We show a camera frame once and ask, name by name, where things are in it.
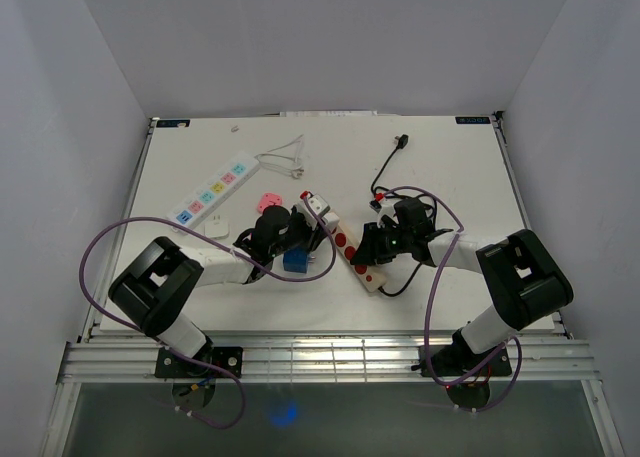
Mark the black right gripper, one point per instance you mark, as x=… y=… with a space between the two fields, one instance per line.
x=368 y=253

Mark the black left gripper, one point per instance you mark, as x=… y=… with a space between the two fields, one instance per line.
x=308 y=231

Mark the beige red power strip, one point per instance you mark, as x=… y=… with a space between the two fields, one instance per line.
x=370 y=276

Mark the white usb charger plug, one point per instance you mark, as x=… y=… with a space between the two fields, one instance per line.
x=331 y=221

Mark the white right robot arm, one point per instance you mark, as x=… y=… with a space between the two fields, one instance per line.
x=524 y=282

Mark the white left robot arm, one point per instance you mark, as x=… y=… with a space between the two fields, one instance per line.
x=153 y=290

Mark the pink plug adapter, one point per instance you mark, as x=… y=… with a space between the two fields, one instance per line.
x=268 y=199

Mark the small white plug adapter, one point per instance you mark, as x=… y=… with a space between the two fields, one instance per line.
x=217 y=227

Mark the blue cube socket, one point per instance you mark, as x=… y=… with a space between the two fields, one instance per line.
x=297 y=261

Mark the white multicolour power strip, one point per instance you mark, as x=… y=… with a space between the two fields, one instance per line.
x=206 y=198

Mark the papers at back edge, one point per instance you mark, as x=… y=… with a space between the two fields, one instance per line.
x=332 y=113

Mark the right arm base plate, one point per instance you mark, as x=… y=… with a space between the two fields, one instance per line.
x=449 y=363

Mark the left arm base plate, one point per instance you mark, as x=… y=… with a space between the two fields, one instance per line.
x=216 y=362

